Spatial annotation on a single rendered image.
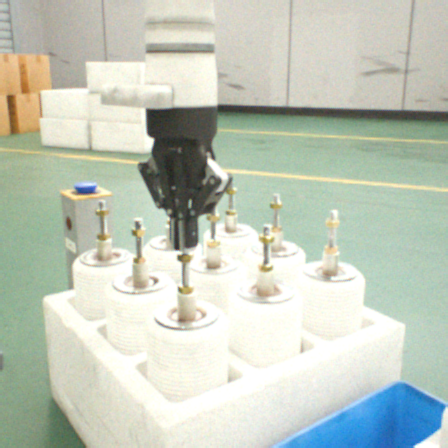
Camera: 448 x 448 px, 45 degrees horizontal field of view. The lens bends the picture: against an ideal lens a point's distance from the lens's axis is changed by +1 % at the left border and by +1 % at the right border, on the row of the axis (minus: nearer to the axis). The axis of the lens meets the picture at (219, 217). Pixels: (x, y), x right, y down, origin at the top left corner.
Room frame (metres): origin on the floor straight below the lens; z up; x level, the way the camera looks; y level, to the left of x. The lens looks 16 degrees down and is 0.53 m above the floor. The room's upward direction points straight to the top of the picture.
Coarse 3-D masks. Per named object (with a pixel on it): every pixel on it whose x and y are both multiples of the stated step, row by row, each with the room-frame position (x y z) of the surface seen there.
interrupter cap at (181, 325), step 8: (168, 304) 0.59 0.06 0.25; (200, 304) 0.60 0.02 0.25; (208, 304) 0.59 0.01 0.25; (160, 312) 0.57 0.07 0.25; (168, 312) 0.57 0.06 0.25; (176, 312) 0.58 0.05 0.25; (200, 312) 0.58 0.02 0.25; (208, 312) 0.57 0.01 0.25; (216, 312) 0.57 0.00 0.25; (160, 320) 0.55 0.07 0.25; (168, 320) 0.55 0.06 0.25; (176, 320) 0.56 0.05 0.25; (184, 320) 0.56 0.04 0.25; (192, 320) 0.56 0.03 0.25; (200, 320) 0.55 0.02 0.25; (208, 320) 0.55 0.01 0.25; (216, 320) 0.56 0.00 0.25; (168, 328) 0.54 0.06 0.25; (176, 328) 0.53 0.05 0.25; (184, 328) 0.53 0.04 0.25; (192, 328) 0.53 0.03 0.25; (200, 328) 0.54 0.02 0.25
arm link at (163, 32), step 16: (160, 0) 0.54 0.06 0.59; (176, 0) 0.54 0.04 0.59; (192, 0) 0.54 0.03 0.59; (208, 0) 0.55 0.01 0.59; (144, 16) 0.56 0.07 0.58; (160, 16) 0.54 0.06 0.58; (176, 16) 0.54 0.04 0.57; (192, 16) 0.54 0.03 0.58; (208, 16) 0.55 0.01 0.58; (160, 32) 0.54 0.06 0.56; (176, 32) 0.54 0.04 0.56; (192, 32) 0.54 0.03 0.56; (208, 32) 0.55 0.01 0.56; (160, 48) 0.54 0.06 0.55; (176, 48) 0.54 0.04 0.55; (192, 48) 0.54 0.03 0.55; (208, 48) 0.55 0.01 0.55
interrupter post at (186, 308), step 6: (180, 294) 0.56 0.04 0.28; (186, 294) 0.56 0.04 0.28; (192, 294) 0.56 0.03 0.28; (180, 300) 0.56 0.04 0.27; (186, 300) 0.56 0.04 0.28; (192, 300) 0.56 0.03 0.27; (180, 306) 0.56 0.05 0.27; (186, 306) 0.56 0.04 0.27; (192, 306) 0.56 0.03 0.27; (180, 312) 0.56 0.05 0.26; (186, 312) 0.56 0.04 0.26; (192, 312) 0.56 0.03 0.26; (180, 318) 0.56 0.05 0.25; (186, 318) 0.56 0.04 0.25; (192, 318) 0.56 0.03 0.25
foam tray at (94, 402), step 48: (48, 336) 0.77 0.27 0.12; (96, 336) 0.65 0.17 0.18; (384, 336) 0.66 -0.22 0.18; (96, 384) 0.61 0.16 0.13; (144, 384) 0.54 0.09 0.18; (240, 384) 0.54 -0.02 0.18; (288, 384) 0.56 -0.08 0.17; (336, 384) 0.61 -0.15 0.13; (384, 384) 0.67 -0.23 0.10; (96, 432) 0.62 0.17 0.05; (144, 432) 0.50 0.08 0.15; (192, 432) 0.48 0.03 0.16; (240, 432) 0.52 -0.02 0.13; (288, 432) 0.56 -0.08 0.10
